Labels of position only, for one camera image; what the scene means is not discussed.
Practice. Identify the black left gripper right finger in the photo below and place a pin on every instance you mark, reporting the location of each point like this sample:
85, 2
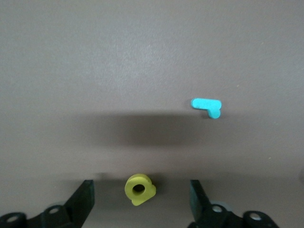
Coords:
202, 206

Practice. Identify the teal foam letter r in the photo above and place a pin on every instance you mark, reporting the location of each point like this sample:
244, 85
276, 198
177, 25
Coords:
204, 103

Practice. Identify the brown table cover mat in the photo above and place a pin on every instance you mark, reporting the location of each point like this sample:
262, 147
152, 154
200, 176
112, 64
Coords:
71, 47

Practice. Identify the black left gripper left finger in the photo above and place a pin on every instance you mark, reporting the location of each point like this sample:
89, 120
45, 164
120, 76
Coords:
80, 204

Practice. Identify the yellow letter d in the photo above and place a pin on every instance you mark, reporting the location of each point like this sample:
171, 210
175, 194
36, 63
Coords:
130, 194

